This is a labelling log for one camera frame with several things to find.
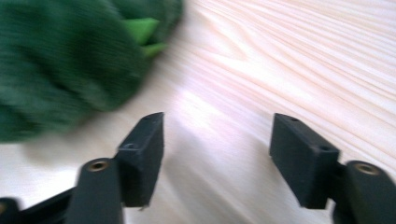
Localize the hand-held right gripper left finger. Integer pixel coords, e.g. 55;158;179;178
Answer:
116;111;165;208

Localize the green plush toy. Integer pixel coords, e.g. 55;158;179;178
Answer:
0;0;185;145

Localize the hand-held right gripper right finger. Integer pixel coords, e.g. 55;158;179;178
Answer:
269;112;341;210

